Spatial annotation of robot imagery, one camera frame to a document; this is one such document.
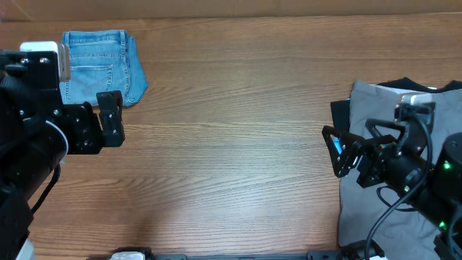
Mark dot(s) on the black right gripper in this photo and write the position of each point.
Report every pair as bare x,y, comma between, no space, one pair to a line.
378,153

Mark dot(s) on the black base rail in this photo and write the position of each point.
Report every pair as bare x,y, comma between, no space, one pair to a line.
146,254

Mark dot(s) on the grey garment pile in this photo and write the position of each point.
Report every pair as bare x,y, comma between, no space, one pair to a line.
403,235

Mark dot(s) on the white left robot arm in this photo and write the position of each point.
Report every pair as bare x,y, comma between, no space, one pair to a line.
37,131

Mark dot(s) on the small light blue cloth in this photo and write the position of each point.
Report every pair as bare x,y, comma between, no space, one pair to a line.
337,144

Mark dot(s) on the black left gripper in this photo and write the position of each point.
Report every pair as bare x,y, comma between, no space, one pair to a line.
88,138

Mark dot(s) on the black garment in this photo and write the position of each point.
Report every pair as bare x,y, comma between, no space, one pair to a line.
340,108

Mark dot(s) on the light blue denim jeans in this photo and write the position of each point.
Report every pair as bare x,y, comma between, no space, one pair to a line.
103,61

